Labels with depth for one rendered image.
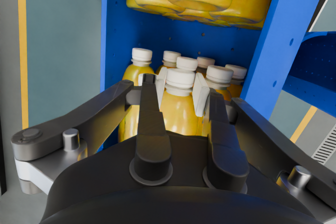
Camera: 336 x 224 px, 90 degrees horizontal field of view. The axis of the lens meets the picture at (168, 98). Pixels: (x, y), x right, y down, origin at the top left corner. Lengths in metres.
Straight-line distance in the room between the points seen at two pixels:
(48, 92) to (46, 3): 0.74
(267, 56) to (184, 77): 0.09
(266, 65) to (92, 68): 1.48
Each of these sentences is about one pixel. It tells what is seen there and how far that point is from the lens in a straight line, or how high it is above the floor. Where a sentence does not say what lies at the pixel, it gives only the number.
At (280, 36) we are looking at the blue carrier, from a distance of 0.19.
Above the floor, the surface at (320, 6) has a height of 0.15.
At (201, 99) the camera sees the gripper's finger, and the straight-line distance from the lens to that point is 0.16.
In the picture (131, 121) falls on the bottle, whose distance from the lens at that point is 0.28.
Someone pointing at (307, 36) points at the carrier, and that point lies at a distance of 0.92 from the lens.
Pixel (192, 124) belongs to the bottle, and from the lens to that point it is 0.22.
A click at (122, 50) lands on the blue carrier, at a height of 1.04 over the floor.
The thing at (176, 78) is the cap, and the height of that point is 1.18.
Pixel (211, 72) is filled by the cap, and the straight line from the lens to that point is 0.26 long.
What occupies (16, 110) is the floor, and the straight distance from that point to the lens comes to 2.18.
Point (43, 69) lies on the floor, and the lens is 1.83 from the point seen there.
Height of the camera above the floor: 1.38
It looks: 69 degrees down
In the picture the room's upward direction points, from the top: 170 degrees counter-clockwise
